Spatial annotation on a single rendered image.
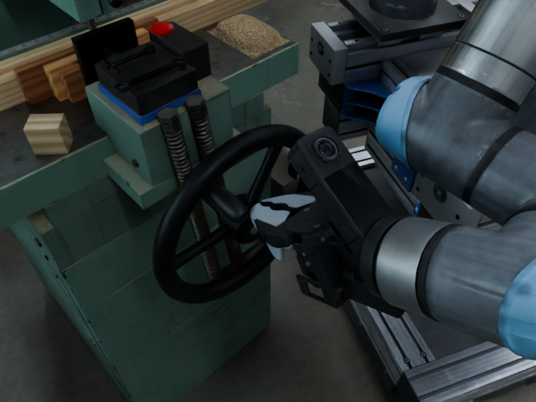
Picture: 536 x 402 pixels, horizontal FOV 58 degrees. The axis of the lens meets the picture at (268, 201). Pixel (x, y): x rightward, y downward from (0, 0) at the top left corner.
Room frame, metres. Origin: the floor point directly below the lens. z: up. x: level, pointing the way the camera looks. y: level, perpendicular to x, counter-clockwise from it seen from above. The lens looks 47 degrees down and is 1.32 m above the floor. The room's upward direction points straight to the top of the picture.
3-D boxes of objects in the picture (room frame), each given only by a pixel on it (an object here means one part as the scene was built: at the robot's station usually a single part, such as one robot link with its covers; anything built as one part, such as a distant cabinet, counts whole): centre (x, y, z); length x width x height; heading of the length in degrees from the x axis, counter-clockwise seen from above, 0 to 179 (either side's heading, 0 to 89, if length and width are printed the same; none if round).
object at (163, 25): (0.58, 0.13, 1.02); 0.03 x 0.03 x 0.01
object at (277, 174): (0.76, -0.02, 0.58); 0.12 x 0.08 x 0.08; 43
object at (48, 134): (0.49, 0.28, 0.92); 0.04 x 0.03 x 0.04; 94
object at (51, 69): (0.65, 0.25, 0.93); 0.17 x 0.02 x 0.05; 133
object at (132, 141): (0.54, 0.15, 0.92); 0.15 x 0.13 x 0.09; 133
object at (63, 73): (0.66, 0.22, 0.92); 0.20 x 0.02 x 0.05; 133
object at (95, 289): (0.77, 0.35, 0.36); 0.58 x 0.45 x 0.71; 43
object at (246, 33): (0.78, 0.04, 0.91); 0.12 x 0.09 x 0.03; 43
